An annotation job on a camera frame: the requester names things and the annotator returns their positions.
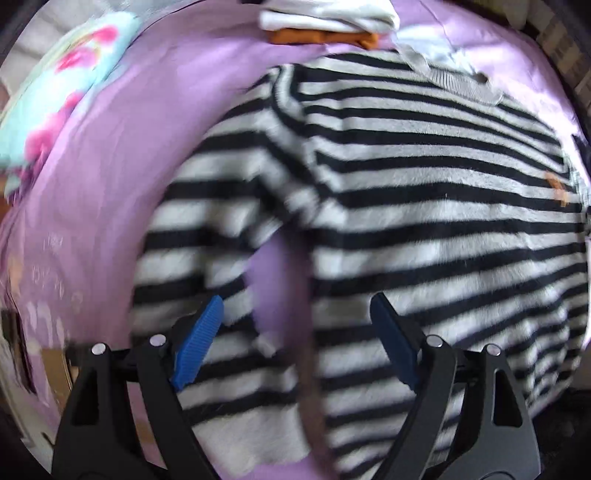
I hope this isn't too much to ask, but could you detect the black white striped sweater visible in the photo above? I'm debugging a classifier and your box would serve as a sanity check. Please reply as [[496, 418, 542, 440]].
[[131, 51, 590, 479]]

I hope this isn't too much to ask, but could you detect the purple printed bed sheet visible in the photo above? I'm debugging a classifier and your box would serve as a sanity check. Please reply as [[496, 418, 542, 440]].
[[1, 1, 590, 479]]

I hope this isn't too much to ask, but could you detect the floral light blue pillow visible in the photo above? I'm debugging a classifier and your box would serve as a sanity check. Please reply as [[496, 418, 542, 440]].
[[1, 11, 141, 204]]

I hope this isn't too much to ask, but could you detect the orange folded garment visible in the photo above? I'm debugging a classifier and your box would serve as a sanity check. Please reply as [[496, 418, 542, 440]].
[[266, 28, 380, 50]]

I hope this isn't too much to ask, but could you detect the white folded garment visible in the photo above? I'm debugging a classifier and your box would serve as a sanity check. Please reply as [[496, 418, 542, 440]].
[[259, 1, 401, 34]]

